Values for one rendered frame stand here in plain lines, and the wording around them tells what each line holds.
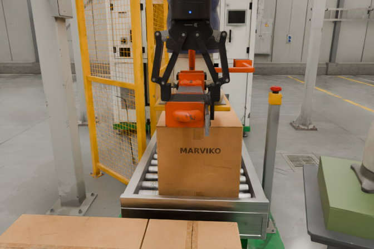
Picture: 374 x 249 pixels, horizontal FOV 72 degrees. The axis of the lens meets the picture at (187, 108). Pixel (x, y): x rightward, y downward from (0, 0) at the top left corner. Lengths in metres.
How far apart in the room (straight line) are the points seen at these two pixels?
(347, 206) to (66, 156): 1.85
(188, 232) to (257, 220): 0.35
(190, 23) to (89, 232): 1.01
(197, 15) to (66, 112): 1.71
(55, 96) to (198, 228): 1.38
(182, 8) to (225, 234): 0.96
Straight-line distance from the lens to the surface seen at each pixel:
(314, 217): 1.05
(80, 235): 1.28
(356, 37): 11.54
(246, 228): 1.39
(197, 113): 0.48
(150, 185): 1.53
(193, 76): 0.83
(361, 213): 0.98
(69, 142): 2.16
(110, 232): 1.26
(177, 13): 0.49
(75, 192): 2.35
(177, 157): 1.25
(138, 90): 1.90
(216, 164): 1.27
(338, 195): 1.03
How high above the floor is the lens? 1.34
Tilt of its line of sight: 15 degrees down
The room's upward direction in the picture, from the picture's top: straight up
